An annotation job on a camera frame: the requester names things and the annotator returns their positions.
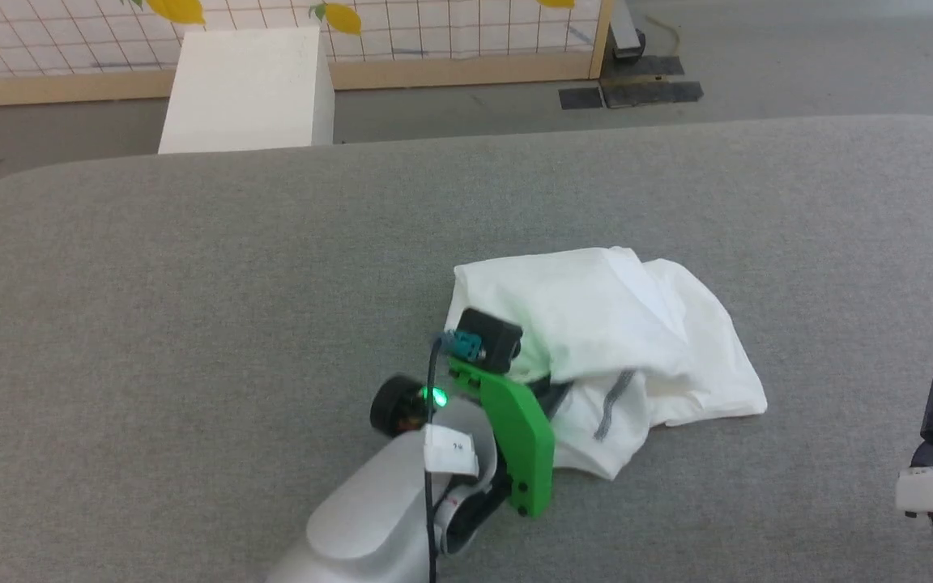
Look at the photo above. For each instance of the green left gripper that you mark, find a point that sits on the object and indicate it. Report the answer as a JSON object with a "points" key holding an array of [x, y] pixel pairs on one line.
{"points": [[525, 441]]}

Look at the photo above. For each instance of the white t-shirt garment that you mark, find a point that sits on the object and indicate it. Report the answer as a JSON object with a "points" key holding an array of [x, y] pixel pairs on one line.
{"points": [[596, 316]]}

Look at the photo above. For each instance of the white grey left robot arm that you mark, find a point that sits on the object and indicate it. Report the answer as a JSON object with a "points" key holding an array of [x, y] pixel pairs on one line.
{"points": [[377, 518]]}

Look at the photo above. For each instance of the small black floor mat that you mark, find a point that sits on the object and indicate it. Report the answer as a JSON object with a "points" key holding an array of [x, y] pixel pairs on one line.
{"points": [[581, 98]]}

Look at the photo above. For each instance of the long black floor mat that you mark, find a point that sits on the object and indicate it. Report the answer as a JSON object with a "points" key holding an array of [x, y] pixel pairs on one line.
{"points": [[653, 93]]}

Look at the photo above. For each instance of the dark floor plate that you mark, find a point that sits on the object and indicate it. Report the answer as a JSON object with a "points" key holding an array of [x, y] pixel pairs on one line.
{"points": [[645, 66]]}

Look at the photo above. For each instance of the grey metal stand foot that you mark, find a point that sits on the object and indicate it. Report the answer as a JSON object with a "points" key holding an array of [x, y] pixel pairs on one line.
{"points": [[627, 39]]}

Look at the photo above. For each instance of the wood framed grid panel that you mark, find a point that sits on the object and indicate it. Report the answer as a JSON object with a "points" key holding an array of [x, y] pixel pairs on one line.
{"points": [[450, 40]]}

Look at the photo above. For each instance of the grey fabric sofa seat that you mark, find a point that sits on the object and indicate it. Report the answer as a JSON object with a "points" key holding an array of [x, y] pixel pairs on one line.
{"points": [[191, 308]]}

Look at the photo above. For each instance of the yellow leaf decoration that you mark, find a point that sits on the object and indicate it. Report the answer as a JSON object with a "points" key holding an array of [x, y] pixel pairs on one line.
{"points": [[179, 10], [343, 18]]}

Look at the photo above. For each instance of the white rectangular box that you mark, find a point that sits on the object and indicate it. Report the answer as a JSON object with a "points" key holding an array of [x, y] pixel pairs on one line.
{"points": [[248, 89]]}

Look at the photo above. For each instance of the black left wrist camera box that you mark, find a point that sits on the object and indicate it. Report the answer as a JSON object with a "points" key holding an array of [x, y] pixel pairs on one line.
{"points": [[492, 338]]}

